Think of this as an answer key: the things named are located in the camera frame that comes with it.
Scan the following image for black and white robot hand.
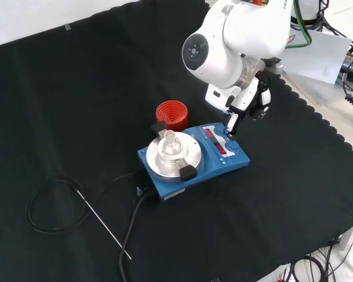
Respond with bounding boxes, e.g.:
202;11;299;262
205;76;272;139

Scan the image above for heater with blue base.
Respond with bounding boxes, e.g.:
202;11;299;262
137;120;251;204

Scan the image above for red ribbed round cup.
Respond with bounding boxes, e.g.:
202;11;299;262
155;100;189;133

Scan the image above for pale board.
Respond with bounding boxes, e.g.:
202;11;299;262
281;29;353;86

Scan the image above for clear round-bottom glass flask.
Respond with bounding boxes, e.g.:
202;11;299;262
157;130;182;157

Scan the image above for black bench cloth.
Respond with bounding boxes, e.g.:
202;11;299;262
0;0;353;282

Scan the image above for thin metal probe rod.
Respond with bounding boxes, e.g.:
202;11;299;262
76;190;132;260

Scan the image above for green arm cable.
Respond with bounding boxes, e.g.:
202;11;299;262
293;0;313;48

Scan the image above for thick black power cable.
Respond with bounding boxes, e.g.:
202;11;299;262
118;189;157;282

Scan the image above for white bench bracket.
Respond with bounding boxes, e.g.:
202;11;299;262
337;224;353;251

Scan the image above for black floor cable bundle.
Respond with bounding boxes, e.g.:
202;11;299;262
282;234;353;282

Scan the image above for thin black probe cable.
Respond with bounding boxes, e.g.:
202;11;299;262
25;172;139;234

